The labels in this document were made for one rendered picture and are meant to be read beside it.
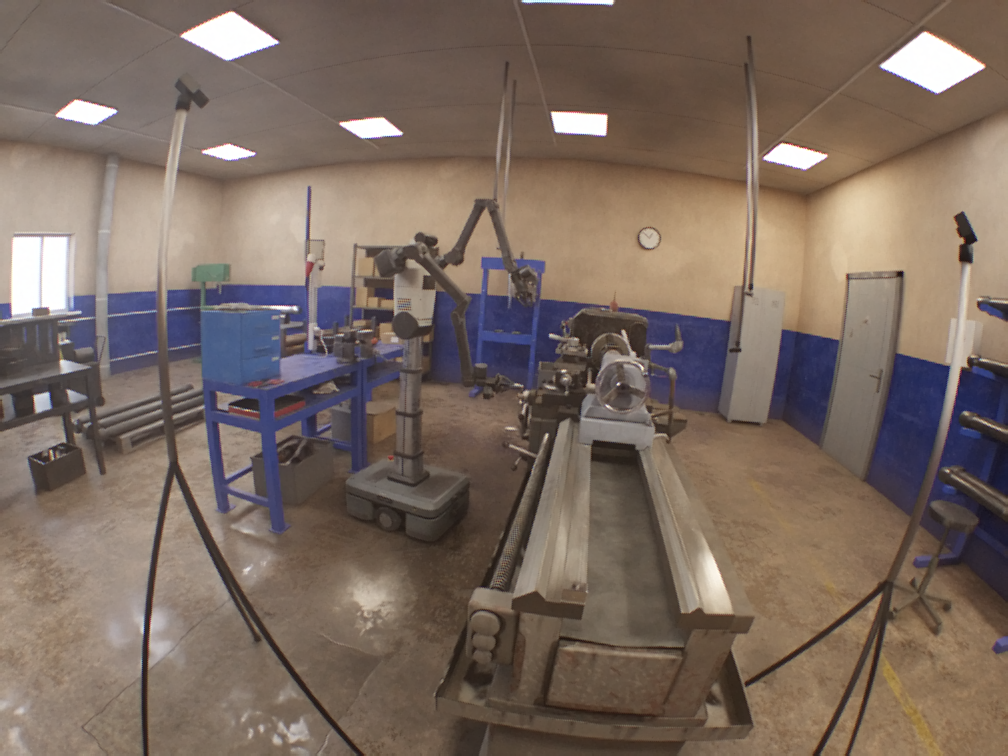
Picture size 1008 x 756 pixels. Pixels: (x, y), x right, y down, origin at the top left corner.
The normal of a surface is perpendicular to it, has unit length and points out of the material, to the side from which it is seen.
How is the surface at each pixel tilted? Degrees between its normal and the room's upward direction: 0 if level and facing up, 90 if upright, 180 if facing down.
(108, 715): 0
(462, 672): 0
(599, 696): 90
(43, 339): 90
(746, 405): 90
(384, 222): 90
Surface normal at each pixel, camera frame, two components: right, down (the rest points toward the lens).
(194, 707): 0.07, -0.98
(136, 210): 0.98, 0.11
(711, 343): -0.19, 0.18
